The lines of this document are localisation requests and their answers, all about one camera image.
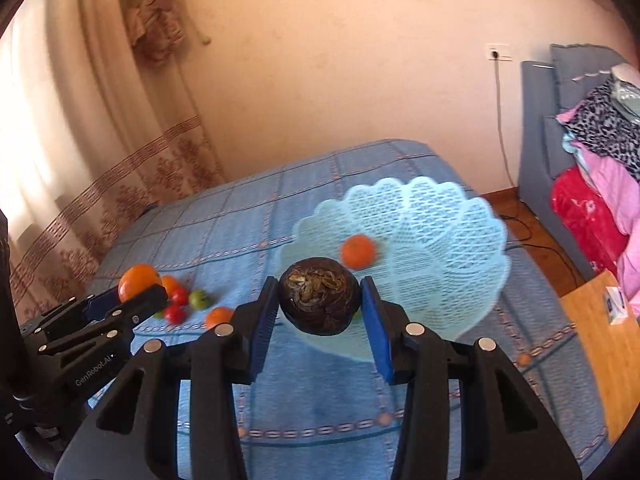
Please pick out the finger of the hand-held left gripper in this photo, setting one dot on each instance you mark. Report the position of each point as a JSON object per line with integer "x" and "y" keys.
{"x": 145, "y": 305}
{"x": 102, "y": 305}

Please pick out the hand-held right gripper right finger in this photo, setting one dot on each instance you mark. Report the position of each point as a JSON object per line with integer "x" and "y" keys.
{"x": 375, "y": 330}

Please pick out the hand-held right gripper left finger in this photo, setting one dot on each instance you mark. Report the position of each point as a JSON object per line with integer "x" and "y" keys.
{"x": 262, "y": 322}

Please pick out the large orange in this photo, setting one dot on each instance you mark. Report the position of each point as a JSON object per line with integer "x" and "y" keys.
{"x": 137, "y": 279}

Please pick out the red tomato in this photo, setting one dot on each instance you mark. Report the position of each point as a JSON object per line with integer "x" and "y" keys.
{"x": 175, "y": 314}
{"x": 181, "y": 296}

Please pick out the small reddish orange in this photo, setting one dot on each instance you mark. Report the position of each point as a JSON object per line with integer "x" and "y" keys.
{"x": 169, "y": 284}

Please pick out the dark brown avocado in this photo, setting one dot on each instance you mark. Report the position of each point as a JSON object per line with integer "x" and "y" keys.
{"x": 320, "y": 295}

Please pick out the light blue plastic basket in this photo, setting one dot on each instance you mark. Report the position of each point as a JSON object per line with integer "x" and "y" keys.
{"x": 430, "y": 260}

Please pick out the beige patterned curtain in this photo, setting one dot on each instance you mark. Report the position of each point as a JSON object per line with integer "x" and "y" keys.
{"x": 75, "y": 110}

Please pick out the wooden side table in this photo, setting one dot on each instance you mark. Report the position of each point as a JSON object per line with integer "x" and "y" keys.
{"x": 600, "y": 360}

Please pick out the red plush blanket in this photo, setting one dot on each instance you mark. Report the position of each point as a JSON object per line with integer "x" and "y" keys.
{"x": 585, "y": 220}

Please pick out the white tissue box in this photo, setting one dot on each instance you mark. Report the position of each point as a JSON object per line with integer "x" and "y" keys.
{"x": 617, "y": 307}

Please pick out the grey upholstered sofa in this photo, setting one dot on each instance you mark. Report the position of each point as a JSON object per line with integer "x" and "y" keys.
{"x": 537, "y": 125}

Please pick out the pile of clothes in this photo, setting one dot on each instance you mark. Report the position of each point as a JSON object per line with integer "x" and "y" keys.
{"x": 610, "y": 180}

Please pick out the curtain tieback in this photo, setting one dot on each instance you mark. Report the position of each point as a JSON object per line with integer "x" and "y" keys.
{"x": 155, "y": 25}

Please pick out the leopard print cloth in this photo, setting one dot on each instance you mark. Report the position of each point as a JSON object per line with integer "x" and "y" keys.
{"x": 605, "y": 125}

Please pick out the white wall socket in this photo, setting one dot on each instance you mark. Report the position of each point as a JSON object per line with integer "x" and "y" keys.
{"x": 498, "y": 53}

